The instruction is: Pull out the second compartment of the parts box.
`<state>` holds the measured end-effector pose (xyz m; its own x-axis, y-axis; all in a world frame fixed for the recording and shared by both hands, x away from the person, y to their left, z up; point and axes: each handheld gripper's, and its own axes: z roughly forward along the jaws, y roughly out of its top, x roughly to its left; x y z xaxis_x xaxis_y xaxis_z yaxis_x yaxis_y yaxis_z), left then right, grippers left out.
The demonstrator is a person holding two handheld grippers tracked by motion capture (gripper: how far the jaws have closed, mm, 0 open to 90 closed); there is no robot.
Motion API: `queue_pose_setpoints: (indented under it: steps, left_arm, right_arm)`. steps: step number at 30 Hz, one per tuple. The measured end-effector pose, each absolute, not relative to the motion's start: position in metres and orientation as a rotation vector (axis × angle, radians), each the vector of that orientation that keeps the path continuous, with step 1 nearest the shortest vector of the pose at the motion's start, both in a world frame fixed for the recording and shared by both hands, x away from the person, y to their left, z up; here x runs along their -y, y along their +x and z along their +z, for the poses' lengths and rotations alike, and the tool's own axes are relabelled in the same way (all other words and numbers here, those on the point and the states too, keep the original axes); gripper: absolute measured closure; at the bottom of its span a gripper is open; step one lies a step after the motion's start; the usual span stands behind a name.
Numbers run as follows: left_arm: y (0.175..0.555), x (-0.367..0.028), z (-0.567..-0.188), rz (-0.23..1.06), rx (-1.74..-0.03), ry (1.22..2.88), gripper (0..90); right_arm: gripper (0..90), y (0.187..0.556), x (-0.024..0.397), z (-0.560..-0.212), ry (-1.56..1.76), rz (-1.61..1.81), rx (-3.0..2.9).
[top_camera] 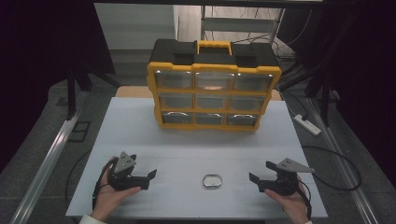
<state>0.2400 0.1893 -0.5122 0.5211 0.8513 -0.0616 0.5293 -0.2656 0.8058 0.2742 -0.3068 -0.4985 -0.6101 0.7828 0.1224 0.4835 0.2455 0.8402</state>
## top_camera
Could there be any white power cable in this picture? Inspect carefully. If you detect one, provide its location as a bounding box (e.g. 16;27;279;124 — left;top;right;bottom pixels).
277;88;301;119

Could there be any black curtain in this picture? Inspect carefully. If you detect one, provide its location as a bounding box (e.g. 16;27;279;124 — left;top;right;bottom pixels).
0;0;117;174
276;0;396;189

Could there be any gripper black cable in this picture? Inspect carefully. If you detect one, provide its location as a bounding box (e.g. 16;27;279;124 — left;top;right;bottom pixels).
92;157;120;210
297;178;313;220

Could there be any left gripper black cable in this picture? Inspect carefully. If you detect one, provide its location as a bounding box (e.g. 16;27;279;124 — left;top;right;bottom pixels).
92;157;120;210

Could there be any black floor cable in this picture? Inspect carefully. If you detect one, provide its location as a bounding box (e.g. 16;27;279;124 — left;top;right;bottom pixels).
64;148;93;203
302;145;362;191

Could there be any person's left hand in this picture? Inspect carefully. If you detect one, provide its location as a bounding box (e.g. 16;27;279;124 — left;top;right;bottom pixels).
91;156;143;222

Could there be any black floor hatch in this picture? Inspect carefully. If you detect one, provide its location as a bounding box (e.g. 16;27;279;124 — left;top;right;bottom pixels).
67;120;92;144

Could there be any aluminium rail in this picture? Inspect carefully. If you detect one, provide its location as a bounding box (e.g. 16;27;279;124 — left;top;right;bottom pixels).
307;96;380;224
8;91;82;224

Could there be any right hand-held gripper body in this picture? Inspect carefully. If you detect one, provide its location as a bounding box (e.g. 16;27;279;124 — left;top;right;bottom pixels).
258;158;316;197

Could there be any group of clear drawers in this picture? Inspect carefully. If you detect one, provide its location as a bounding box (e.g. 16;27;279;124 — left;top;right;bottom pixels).
154;70;276;127

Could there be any person's right hand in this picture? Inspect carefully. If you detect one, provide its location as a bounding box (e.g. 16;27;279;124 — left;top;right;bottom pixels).
264;178;310;224

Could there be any yellow black organizer cabinet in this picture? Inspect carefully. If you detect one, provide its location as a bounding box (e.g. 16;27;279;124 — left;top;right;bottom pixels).
147;38;283;133

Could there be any clear plastic drawer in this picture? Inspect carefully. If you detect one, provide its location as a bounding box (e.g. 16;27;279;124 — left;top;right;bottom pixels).
194;71;235;91

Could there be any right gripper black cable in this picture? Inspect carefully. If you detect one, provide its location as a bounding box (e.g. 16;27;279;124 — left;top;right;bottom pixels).
297;178;313;220

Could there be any white power strip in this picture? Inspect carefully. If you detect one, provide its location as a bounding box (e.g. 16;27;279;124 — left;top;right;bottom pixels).
293;113;322;136

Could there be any metal shelf frame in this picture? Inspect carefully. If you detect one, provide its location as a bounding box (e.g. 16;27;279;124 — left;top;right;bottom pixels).
200;5;285;44

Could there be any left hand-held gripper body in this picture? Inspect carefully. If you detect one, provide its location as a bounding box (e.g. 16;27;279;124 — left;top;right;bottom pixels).
106;151;149;191

